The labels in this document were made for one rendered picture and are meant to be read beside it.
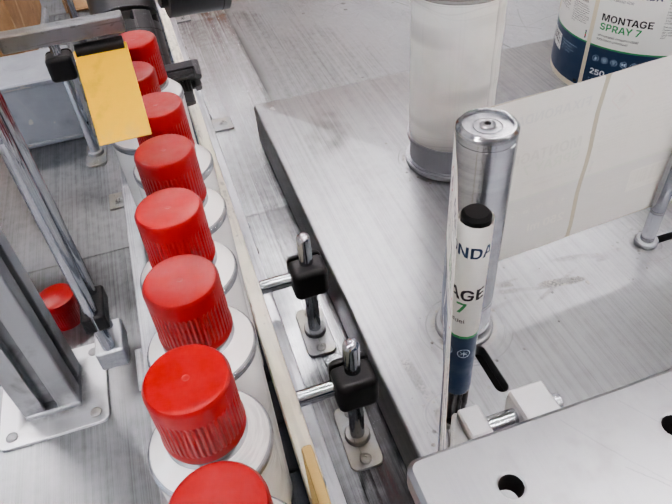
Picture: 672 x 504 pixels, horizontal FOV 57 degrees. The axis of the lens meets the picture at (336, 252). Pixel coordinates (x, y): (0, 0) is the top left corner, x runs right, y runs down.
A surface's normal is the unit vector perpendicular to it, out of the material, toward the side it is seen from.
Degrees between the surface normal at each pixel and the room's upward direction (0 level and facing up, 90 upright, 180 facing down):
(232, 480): 2
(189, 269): 2
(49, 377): 90
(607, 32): 90
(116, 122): 49
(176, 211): 2
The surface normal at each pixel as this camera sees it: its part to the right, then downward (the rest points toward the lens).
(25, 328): 0.32, 0.64
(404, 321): -0.07, -0.72
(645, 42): -0.36, 0.66
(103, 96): 0.19, 0.00
